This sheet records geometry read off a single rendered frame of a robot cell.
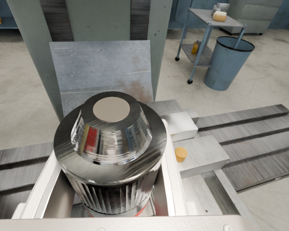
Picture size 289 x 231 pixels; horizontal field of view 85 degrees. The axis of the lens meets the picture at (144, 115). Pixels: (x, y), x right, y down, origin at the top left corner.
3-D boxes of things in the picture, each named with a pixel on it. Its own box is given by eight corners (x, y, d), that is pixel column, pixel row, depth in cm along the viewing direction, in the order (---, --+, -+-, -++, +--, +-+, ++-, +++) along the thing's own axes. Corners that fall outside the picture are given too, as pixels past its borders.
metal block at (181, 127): (189, 146, 35) (198, 129, 30) (164, 151, 33) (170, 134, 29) (179, 129, 38) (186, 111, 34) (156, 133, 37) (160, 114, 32)
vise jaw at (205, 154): (221, 168, 32) (230, 158, 30) (152, 187, 28) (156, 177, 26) (206, 144, 36) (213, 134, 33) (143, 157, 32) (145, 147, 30)
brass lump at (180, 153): (186, 161, 28) (189, 156, 27) (175, 163, 28) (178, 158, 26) (181, 151, 30) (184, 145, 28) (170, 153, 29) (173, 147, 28)
